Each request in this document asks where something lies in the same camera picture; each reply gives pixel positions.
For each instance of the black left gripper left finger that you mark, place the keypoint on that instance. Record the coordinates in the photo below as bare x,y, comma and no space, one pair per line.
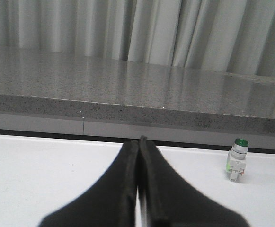
109,202

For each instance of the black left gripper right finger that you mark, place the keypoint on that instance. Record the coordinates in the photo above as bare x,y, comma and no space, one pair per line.
167,200

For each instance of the grey stone counter ledge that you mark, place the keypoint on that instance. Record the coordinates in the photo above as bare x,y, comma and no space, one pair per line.
41,83

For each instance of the grey pleated curtain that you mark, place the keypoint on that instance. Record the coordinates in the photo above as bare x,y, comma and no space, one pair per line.
235,36

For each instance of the green pilot light switch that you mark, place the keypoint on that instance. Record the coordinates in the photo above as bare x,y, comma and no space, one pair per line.
236,160

